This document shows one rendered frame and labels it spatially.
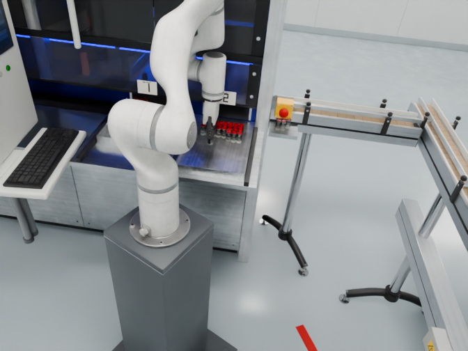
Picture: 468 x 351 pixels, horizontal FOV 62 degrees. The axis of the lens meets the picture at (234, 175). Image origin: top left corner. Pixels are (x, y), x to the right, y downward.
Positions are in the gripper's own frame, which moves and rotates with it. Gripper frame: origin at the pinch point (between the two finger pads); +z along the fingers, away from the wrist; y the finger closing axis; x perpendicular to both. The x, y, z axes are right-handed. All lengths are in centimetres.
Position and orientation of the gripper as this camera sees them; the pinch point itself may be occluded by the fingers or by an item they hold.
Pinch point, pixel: (211, 131)
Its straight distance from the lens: 157.2
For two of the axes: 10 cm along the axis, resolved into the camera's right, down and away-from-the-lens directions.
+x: 9.9, 1.4, -0.6
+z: -0.8, 7.9, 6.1
